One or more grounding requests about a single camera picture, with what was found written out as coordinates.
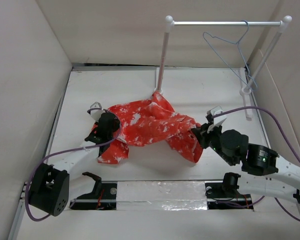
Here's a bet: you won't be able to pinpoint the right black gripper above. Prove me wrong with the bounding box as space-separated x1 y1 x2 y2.
192 120 236 166

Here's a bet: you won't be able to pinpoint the red white patterned trousers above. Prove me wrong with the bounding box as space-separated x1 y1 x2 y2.
97 92 203 165

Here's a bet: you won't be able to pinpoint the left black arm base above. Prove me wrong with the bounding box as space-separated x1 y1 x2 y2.
68 171 118 211

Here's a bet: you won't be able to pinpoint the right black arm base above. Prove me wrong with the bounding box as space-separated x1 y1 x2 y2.
204 172 254 210

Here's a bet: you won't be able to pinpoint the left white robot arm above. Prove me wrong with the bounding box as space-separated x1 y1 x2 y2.
24 108 121 222

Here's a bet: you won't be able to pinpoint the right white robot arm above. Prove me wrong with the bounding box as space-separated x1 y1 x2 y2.
191 123 300 206

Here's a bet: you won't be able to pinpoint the silver foil tape strip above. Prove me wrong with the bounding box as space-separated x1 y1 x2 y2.
116 180 208 211

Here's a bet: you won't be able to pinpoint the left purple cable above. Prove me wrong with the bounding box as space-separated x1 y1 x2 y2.
24 107 122 222

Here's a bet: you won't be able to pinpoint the purple cable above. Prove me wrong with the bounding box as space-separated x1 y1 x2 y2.
24 107 122 222
213 106 300 224

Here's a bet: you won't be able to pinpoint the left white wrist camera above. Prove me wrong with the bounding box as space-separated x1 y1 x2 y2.
87 101 106 122

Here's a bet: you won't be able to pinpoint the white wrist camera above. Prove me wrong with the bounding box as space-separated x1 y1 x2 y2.
206 106 227 133
87 101 106 122

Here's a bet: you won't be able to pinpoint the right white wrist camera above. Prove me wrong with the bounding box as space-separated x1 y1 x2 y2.
206 106 227 133

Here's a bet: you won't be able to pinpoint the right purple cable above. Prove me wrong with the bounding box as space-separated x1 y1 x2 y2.
213 106 300 224

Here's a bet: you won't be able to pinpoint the blue wire hanger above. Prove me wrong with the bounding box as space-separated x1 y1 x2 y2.
202 20 258 92

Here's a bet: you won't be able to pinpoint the white clothes rack frame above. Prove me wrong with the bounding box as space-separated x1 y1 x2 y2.
155 15 293 107

